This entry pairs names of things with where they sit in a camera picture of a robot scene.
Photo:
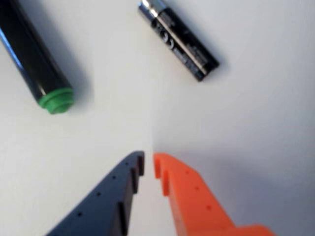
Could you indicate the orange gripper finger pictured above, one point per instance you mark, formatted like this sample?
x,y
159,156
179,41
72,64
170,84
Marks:
x,y
197,209

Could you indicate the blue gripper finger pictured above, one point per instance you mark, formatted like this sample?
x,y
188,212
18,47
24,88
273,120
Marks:
x,y
103,209

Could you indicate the black AA battery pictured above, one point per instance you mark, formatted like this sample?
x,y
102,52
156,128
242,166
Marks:
x,y
182,41

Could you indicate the black marker green cap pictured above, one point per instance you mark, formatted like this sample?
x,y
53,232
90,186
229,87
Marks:
x,y
32,56

